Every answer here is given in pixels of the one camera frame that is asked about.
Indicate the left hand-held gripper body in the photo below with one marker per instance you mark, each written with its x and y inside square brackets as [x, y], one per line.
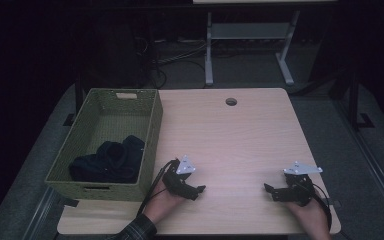
[175, 181]

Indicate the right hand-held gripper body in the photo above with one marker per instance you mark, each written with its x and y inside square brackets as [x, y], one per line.
[300, 190]

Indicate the black garment with white print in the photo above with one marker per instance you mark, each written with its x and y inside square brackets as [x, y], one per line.
[113, 163]

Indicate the green woven basket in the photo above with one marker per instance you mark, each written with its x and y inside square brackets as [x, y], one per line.
[113, 123]

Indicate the person's left hand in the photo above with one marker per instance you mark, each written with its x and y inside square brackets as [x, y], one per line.
[161, 205]

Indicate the person's right hand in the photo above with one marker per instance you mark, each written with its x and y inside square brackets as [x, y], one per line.
[313, 216]

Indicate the black tape strip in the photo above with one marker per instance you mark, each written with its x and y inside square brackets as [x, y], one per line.
[335, 202]
[70, 202]

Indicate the grey metal floor rail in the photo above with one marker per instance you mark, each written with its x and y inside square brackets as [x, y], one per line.
[40, 213]
[373, 160]

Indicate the black metal stand post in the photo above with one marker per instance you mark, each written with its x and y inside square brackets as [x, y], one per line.
[353, 100]
[79, 96]

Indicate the white metal desk frame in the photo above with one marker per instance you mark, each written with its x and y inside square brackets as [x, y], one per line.
[246, 30]

